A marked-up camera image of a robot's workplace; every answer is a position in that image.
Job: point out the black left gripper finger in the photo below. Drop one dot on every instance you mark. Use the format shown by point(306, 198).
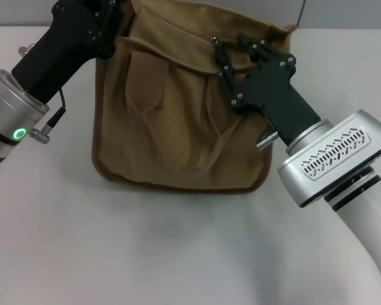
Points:
point(106, 28)

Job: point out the silver metal zipper pull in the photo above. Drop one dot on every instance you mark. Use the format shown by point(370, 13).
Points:
point(214, 39)

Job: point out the khaki canvas food bag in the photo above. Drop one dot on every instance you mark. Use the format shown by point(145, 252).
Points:
point(177, 127)

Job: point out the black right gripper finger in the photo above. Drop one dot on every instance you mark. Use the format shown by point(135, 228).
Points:
point(270, 54)
point(231, 85)

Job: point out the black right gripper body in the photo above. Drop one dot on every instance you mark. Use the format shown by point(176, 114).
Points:
point(279, 98)

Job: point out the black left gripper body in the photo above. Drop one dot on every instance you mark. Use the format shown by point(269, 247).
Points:
point(57, 51)

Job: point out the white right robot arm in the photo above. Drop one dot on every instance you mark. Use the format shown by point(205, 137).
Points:
point(362, 228)

